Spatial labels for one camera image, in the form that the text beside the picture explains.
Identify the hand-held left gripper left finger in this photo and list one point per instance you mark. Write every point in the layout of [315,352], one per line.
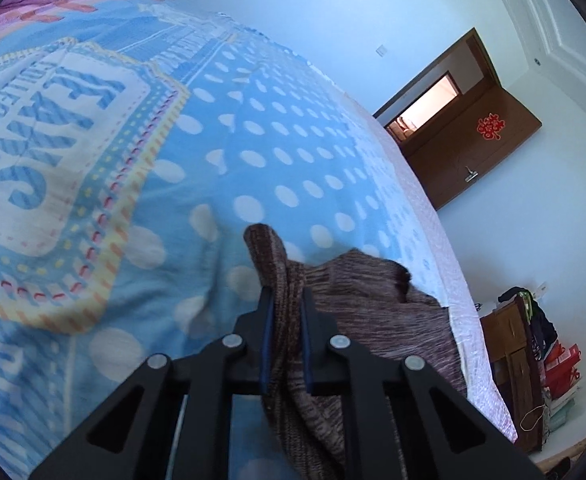
[268,340]

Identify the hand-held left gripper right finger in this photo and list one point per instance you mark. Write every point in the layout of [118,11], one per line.
[307,360]

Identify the brown knit sweater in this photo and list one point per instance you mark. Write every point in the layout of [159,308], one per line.
[363,300]

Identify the pile of dark clothes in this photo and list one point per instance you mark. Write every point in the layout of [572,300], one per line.
[540,320]

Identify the blue dotted printed blanket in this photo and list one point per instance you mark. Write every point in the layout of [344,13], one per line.
[173,170]

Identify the wooden cabinet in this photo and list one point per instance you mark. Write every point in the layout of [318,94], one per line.
[510,355]

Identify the red gift bags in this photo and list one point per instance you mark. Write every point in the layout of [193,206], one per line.
[563,367]

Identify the brown wooden door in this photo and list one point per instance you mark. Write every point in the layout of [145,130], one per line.
[468,160]

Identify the pale green box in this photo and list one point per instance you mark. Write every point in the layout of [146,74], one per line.
[562,415]

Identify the red paper door decoration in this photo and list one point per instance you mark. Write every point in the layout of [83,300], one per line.
[490,128]

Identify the white wall switch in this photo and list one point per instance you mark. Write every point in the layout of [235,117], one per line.
[382,50]

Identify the brown door frame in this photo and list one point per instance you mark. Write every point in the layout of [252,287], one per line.
[433,65]

